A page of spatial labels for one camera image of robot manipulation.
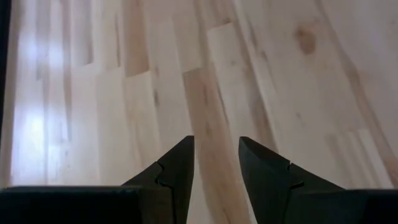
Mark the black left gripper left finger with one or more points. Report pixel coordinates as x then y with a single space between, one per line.
140 202

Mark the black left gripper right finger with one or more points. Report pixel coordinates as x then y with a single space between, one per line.
295 202

